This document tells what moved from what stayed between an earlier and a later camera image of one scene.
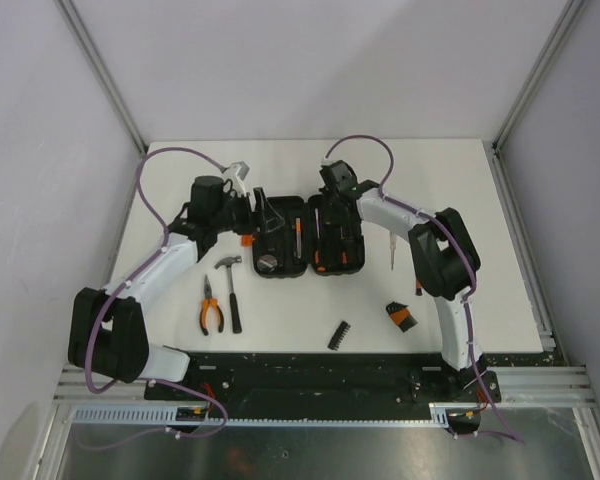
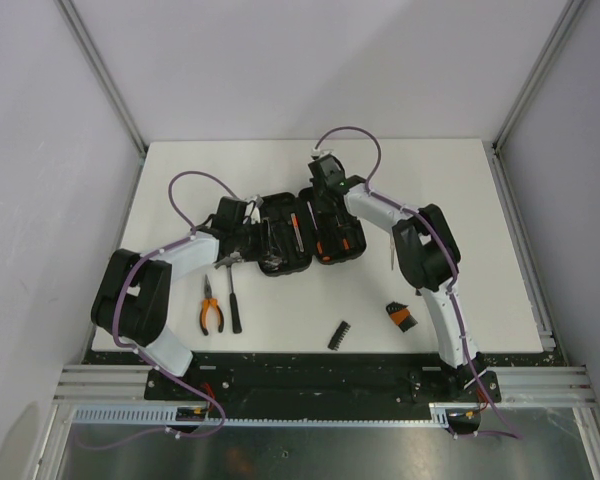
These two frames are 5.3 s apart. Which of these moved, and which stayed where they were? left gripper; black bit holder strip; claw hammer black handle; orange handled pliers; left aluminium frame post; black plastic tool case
Moved: left gripper; black plastic tool case
Stayed: left aluminium frame post; black bit holder strip; claw hammer black handle; orange handled pliers
